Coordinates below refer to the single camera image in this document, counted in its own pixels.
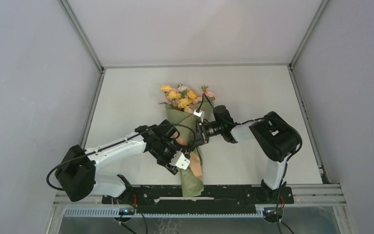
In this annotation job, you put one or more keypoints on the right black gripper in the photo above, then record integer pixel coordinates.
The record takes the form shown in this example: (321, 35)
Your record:
(201, 137)

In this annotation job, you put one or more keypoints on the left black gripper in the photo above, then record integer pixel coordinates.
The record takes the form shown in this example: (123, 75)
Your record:
(165, 163)

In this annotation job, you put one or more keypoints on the yellow flower stem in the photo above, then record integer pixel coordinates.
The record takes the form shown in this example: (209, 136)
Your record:
(176, 100)

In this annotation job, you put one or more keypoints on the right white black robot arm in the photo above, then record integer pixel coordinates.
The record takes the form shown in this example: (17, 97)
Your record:
(278, 140)

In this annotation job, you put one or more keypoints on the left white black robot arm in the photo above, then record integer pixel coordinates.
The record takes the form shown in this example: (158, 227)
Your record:
(78, 175)

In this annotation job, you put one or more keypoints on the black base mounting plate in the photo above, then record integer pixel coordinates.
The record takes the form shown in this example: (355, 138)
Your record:
(201, 206)

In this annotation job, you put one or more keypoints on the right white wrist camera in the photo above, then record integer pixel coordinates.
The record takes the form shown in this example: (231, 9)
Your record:
(198, 113)

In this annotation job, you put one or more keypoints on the white slotted cable duct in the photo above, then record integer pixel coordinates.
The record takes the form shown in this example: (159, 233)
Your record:
(103, 212)

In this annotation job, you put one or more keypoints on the aluminium frame rail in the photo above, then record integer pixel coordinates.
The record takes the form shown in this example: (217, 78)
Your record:
(294, 195)

